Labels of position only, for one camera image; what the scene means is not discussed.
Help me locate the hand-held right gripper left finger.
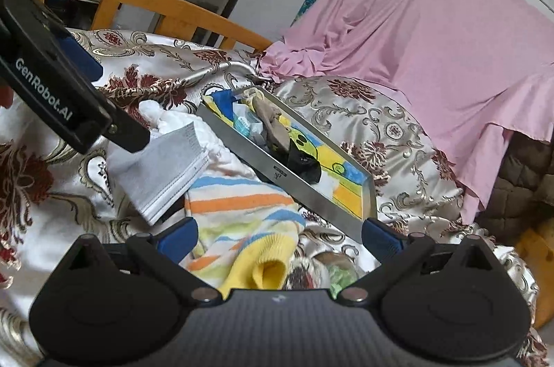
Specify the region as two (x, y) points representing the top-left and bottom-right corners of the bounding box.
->
(65, 215), (221, 306)

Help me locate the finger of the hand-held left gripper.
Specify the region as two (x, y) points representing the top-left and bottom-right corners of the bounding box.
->
(103, 111), (151, 154)
(0, 0), (103, 83)

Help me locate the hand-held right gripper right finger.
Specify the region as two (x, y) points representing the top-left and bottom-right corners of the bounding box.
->
(339, 216), (493, 306)

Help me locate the white cloth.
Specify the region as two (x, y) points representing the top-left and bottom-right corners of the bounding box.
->
(137, 100), (257, 178)
(110, 122), (211, 226)

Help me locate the yellow knit cloth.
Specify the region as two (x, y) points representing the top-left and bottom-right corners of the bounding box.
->
(218, 232), (300, 290)

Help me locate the metal tray with cartoon print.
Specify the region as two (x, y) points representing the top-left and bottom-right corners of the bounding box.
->
(196, 85), (378, 245)

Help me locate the black cloth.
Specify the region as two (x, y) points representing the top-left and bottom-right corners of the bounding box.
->
(287, 141), (323, 182)

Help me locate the blue white wipes packet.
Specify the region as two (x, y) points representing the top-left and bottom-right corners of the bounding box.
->
(233, 102), (266, 135)

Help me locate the grey cloth pouch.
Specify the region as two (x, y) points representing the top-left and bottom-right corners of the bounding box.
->
(253, 93), (292, 152)

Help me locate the clear bag of green snacks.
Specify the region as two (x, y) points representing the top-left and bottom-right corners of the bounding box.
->
(326, 258), (361, 290)

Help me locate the floral satin bedspread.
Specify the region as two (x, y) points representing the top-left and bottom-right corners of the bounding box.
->
(0, 27), (554, 367)

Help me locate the brown quilted jacket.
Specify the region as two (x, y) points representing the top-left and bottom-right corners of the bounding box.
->
(473, 128), (554, 247)

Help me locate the plain wooden bed board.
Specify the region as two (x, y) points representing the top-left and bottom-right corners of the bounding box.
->
(514, 227), (554, 330)

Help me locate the pink sheet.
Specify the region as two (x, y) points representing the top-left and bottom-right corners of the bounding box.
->
(259, 0), (554, 226)

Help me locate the slatted wooden bed rail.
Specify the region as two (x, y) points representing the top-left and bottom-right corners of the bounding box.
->
(10, 0), (274, 53)

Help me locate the blue orange wall poster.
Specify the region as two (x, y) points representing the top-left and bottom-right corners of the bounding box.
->
(294, 0), (335, 27)

